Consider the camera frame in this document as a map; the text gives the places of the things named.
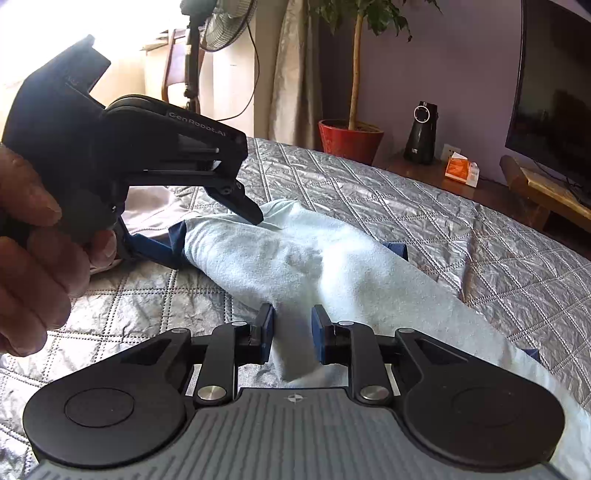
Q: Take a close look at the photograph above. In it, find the wooden chair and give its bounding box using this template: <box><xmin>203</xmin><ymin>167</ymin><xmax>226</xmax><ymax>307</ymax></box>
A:
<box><xmin>161</xmin><ymin>28</ymin><xmax>195</xmax><ymax>104</ymax></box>

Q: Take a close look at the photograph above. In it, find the wooden television stand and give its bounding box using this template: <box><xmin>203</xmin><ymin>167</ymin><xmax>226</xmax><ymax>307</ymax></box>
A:
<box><xmin>500</xmin><ymin>154</ymin><xmax>591</xmax><ymax>236</ymax></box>

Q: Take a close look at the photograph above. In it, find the green indoor tree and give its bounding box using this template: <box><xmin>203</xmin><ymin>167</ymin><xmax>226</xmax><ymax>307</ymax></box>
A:
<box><xmin>309</xmin><ymin>0</ymin><xmax>444</xmax><ymax>131</ymax></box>

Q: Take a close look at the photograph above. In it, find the silver quilted bedspread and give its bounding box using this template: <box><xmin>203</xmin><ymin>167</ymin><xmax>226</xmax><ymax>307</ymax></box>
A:
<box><xmin>0</xmin><ymin>136</ymin><xmax>591</xmax><ymax>480</ymax></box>

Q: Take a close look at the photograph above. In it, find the pale pink garment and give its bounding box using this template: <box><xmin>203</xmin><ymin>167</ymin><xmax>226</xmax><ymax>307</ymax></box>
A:
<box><xmin>90</xmin><ymin>187</ymin><xmax>190</xmax><ymax>273</ymax></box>

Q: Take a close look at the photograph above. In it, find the black standing fan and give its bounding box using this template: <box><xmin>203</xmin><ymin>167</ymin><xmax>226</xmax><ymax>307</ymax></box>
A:
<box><xmin>180</xmin><ymin>0</ymin><xmax>259</xmax><ymax>116</ymax></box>

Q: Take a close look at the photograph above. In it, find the dark wooden low table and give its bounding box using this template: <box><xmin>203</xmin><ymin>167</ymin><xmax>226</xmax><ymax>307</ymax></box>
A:
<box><xmin>374</xmin><ymin>150</ymin><xmax>546</xmax><ymax>222</ymax></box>

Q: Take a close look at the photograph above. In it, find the red flower pot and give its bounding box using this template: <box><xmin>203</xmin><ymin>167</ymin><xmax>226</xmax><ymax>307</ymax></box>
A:
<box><xmin>318</xmin><ymin>119</ymin><xmax>385</xmax><ymax>166</ymax></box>

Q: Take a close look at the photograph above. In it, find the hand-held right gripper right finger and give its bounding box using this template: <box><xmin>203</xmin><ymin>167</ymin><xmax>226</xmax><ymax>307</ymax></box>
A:
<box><xmin>311</xmin><ymin>304</ymin><xmax>467</xmax><ymax>407</ymax></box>

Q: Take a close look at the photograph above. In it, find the orange tissue pack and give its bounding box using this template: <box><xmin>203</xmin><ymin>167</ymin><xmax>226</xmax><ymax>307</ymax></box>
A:
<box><xmin>444</xmin><ymin>153</ymin><xmax>481</xmax><ymax>188</ymax></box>

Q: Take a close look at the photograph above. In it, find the black television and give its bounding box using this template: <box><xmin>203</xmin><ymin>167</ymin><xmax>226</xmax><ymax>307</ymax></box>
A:
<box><xmin>505</xmin><ymin>0</ymin><xmax>591</xmax><ymax>208</ymax></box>

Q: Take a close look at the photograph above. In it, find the beige curtain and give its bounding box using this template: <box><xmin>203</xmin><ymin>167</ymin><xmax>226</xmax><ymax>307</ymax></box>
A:
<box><xmin>268</xmin><ymin>0</ymin><xmax>324</xmax><ymax>151</ymax></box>

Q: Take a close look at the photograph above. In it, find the black fan cable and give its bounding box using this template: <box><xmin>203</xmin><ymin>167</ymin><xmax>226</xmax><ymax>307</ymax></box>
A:
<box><xmin>217</xmin><ymin>21</ymin><xmax>257</xmax><ymax>121</ymax></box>

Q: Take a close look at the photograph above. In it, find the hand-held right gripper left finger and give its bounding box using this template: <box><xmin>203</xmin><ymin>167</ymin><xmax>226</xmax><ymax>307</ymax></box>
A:
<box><xmin>117</xmin><ymin>302</ymin><xmax>277</xmax><ymax>407</ymax></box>

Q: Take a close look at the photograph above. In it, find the black cone speaker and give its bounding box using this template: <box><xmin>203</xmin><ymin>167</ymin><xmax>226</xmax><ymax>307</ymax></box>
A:
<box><xmin>404</xmin><ymin>100</ymin><xmax>439</xmax><ymax>164</ymax></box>

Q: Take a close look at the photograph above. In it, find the printed blue raglan shirt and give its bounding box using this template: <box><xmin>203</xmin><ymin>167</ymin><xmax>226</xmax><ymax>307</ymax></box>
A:
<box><xmin>115</xmin><ymin>199</ymin><xmax>591</xmax><ymax>480</ymax></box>

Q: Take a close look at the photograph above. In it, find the person's left hand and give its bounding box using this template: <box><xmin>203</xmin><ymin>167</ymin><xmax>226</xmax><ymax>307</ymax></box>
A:
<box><xmin>0</xmin><ymin>144</ymin><xmax>118</xmax><ymax>357</ymax></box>

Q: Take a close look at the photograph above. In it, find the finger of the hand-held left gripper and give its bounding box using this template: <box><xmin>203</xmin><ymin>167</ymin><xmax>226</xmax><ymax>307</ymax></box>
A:
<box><xmin>203</xmin><ymin>178</ymin><xmax>265</xmax><ymax>227</ymax></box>

